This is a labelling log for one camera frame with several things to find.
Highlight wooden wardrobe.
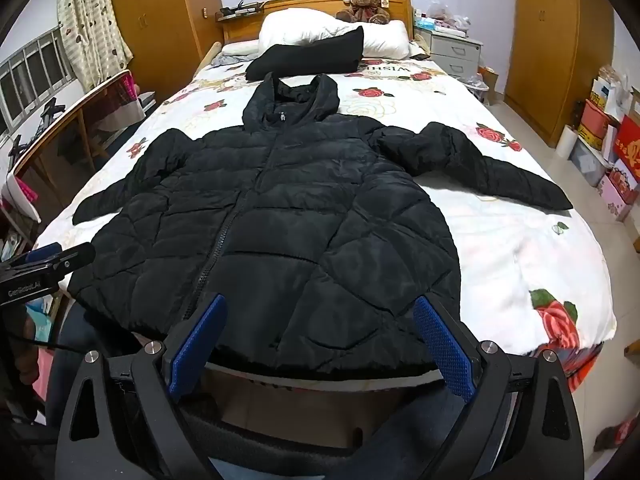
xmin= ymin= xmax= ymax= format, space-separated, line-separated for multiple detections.
xmin=102 ymin=0 xmax=223 ymax=106
xmin=504 ymin=0 xmax=616 ymax=148

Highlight patterned cream curtain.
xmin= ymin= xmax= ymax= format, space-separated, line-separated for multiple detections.
xmin=56 ymin=0 xmax=135 ymax=92

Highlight stack of colourful boxes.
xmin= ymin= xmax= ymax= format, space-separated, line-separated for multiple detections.
xmin=567 ymin=65 xmax=640 ymax=253

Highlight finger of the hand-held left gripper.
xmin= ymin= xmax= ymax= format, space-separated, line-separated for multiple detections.
xmin=47 ymin=242 xmax=97 ymax=277
xmin=10 ymin=242 xmax=64 ymax=267

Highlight white paper roll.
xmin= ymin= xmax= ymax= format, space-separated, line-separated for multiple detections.
xmin=557 ymin=124 xmax=579 ymax=159

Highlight large white pillow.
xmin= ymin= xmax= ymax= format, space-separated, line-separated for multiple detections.
xmin=257 ymin=10 xmax=412 ymax=60

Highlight brown teddy bear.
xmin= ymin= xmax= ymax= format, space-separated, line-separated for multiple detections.
xmin=336 ymin=0 xmax=392 ymax=26

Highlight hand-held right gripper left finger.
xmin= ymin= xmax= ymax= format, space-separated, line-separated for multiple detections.
xmin=54 ymin=292 xmax=236 ymax=480

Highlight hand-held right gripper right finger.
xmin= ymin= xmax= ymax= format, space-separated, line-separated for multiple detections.
xmin=412 ymin=294 xmax=586 ymax=480

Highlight grey drawer nightstand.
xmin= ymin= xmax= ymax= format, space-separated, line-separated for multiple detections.
xmin=415 ymin=27 xmax=483 ymax=78

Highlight wooden desk with glass top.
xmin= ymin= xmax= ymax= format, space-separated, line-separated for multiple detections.
xmin=0 ymin=71 xmax=151 ymax=241

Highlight person's legs in jeans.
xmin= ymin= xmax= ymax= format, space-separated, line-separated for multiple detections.
xmin=45 ymin=302 xmax=506 ymax=480

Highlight floral white bed blanket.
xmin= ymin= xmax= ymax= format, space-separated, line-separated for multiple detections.
xmin=30 ymin=52 xmax=618 ymax=411

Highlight black cable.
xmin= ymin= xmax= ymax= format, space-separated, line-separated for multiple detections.
xmin=10 ymin=334 xmax=103 ymax=357

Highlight small white pillow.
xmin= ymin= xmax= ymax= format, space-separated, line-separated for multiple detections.
xmin=220 ymin=40 xmax=262 ymax=57

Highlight clear plastic bag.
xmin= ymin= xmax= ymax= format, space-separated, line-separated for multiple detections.
xmin=425 ymin=2 xmax=472 ymax=29

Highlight folded black garment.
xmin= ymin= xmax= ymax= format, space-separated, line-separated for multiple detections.
xmin=245 ymin=26 xmax=365 ymax=81

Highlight barred window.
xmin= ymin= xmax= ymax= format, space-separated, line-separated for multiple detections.
xmin=0 ymin=27 xmax=76 ymax=136

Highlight black puffer jacket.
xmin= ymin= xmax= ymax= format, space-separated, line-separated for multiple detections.
xmin=67 ymin=72 xmax=575 ymax=378

